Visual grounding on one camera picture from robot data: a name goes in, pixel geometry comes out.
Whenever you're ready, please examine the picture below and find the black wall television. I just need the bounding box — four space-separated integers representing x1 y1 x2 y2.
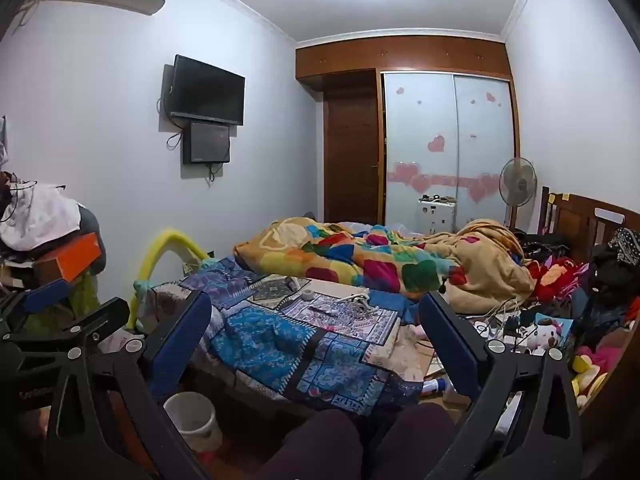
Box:
169 54 246 127

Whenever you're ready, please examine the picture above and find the blue patchwork bedspread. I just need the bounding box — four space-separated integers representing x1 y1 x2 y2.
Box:
150 255 427 418

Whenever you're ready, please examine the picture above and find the colourful heart print blanket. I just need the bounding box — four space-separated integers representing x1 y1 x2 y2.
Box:
233 216 537 312

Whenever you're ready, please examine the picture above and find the white plastic bucket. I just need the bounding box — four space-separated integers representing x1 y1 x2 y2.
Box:
163 391 224 454

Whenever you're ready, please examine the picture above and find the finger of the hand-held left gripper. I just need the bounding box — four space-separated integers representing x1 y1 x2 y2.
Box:
0 277 73 331
0 297 131 361

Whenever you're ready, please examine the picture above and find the black clothing pile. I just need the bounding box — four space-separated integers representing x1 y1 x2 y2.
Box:
589 227 640 313

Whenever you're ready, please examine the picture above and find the frosted wardrobe sliding door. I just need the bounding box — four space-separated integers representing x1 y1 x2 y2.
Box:
453 74 517 222
381 72 459 227

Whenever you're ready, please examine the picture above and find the small black wall monitor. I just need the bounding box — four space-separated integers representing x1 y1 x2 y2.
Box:
183 121 232 165

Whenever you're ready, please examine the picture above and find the yellow foam tube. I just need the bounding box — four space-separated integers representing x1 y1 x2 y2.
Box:
127 228 212 332

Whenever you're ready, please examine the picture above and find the wooden headboard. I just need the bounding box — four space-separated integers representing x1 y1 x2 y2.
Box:
538 186 640 262

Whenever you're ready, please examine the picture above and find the dark grey cloth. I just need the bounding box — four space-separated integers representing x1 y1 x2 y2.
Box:
79 206 107 272

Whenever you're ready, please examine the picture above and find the standing electric fan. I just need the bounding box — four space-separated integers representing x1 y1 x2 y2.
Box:
499 157 539 232

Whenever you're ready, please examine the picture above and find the red plush toy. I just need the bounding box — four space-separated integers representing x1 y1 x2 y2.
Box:
529 255 592 302

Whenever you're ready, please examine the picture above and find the person's left leg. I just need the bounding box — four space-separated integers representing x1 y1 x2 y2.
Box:
259 409 364 480

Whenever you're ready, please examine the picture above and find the white power strip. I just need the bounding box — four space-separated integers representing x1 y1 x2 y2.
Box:
470 310 526 343

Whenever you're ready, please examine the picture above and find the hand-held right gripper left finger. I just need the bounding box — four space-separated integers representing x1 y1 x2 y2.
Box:
45 290 213 480

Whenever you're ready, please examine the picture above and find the white cloth pile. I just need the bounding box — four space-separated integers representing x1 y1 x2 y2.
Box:
0 184 84 252

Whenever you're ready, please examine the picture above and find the person's right leg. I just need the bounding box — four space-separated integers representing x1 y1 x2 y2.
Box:
360 402 457 480

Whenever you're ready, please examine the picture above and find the green patterned box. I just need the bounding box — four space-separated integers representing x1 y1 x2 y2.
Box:
25 270 102 333

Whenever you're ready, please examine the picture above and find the person's leg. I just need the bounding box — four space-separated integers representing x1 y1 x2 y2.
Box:
360 402 457 480
259 409 364 480

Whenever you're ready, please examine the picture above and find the yellow plush toy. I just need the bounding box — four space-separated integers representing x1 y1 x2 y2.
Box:
571 354 602 387

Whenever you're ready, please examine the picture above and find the small white cabinet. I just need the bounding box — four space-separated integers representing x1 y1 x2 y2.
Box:
417 195 457 235

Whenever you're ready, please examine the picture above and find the orange box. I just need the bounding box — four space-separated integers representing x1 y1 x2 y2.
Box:
33 232 101 284

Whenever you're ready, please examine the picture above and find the brown wooden door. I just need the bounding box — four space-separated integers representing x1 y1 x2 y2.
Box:
323 94 382 225

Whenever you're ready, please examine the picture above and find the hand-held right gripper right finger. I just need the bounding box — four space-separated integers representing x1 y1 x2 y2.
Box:
417 290 583 480

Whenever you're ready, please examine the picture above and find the wooden overhead cabinet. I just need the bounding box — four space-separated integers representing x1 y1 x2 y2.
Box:
295 35 514 93

